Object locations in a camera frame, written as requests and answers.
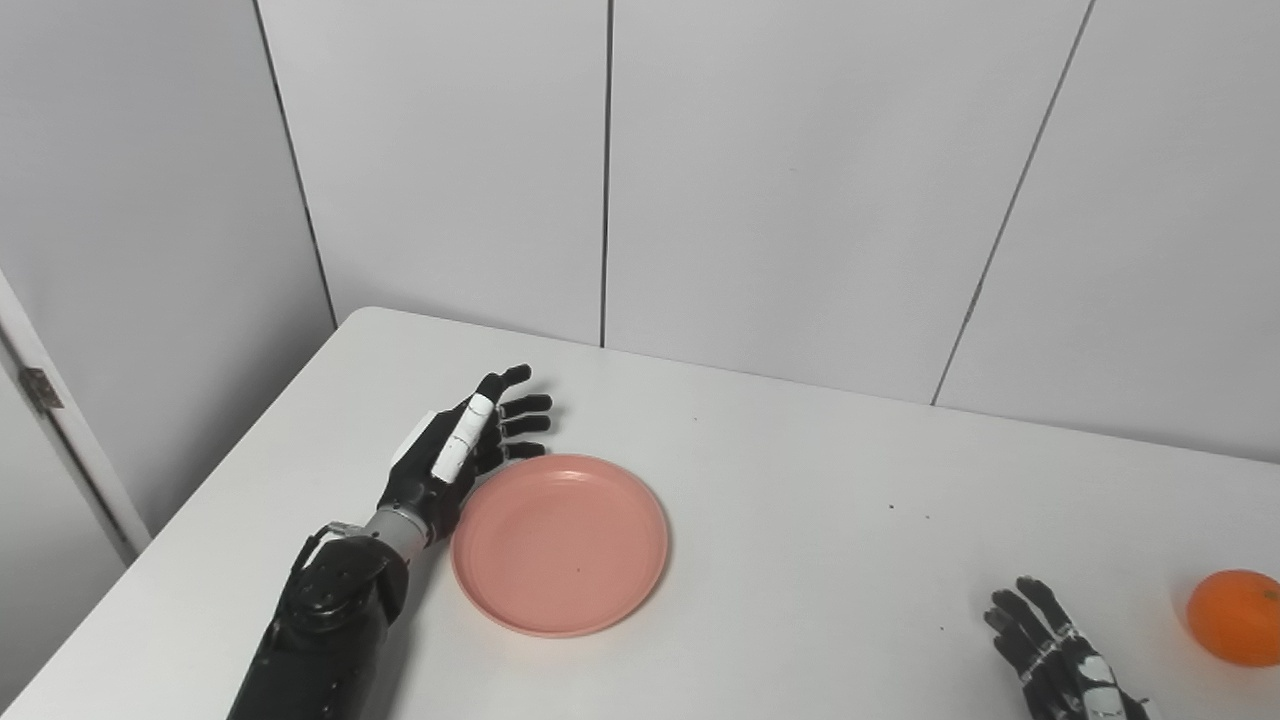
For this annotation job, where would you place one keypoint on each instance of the black and white left hand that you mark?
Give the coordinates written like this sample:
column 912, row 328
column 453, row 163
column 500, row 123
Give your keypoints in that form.
column 440, row 470

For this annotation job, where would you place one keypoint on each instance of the black and white right hand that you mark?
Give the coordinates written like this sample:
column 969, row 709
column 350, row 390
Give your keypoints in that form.
column 1060, row 670

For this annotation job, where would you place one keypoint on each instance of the pink round plate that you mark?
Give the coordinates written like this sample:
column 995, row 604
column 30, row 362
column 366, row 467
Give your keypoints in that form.
column 560, row 545

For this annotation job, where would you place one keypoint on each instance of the orange fruit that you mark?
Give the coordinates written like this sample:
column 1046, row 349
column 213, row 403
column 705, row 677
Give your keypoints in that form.
column 1238, row 618

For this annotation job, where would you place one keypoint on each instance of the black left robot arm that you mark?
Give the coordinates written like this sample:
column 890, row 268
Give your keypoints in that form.
column 320, row 630

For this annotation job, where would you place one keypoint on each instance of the metal door hinge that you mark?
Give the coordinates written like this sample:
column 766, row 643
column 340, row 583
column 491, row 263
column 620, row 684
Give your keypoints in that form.
column 40, row 388

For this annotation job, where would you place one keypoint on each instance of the white door frame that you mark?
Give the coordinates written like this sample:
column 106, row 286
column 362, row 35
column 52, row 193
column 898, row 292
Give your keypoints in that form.
column 85, row 470

